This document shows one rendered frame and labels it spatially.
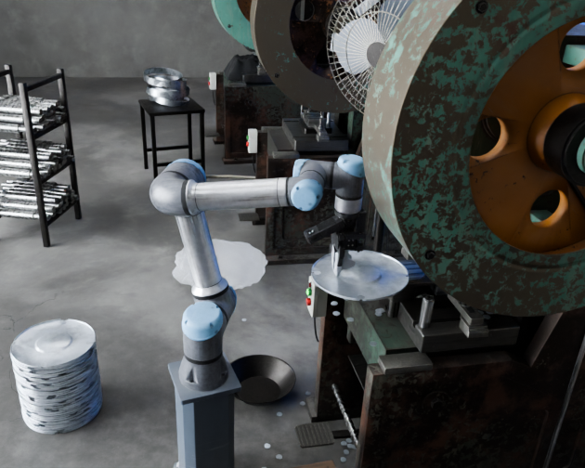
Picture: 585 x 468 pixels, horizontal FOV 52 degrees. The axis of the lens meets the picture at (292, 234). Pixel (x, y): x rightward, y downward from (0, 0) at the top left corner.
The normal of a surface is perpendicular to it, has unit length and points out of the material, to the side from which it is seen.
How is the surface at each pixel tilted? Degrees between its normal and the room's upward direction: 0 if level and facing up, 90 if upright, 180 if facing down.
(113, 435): 0
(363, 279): 2
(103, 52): 90
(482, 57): 90
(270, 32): 90
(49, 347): 0
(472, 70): 90
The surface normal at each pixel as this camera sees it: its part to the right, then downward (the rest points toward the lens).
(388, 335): 0.04, -0.90
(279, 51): 0.17, 0.44
